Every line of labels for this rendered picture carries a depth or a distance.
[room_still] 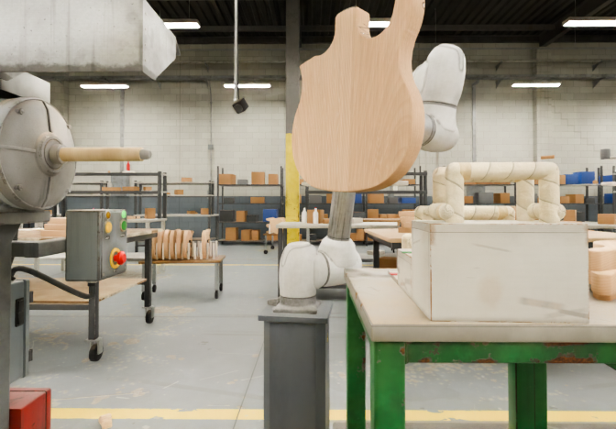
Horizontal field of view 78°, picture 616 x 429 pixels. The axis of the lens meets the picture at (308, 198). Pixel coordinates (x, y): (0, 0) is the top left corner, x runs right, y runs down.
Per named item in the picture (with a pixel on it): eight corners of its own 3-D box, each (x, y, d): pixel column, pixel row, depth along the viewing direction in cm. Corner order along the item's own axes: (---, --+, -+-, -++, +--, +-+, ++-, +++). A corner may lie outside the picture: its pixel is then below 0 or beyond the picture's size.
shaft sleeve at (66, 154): (58, 159, 85) (60, 146, 86) (67, 162, 89) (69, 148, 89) (137, 159, 85) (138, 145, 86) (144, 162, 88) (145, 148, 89)
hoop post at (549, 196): (545, 223, 67) (544, 170, 67) (534, 222, 70) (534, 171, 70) (564, 223, 67) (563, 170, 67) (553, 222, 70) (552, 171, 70)
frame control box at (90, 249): (-3, 307, 101) (-1, 210, 101) (52, 290, 122) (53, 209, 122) (90, 308, 100) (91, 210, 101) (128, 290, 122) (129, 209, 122)
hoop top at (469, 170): (447, 179, 68) (447, 161, 68) (442, 180, 71) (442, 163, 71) (563, 179, 67) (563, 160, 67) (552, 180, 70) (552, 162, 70)
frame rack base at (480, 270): (431, 322, 66) (431, 223, 66) (410, 300, 81) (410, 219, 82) (591, 324, 65) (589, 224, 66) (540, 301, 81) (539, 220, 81)
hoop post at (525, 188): (522, 221, 75) (521, 173, 75) (512, 220, 78) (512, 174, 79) (537, 221, 75) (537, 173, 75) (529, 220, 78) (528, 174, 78)
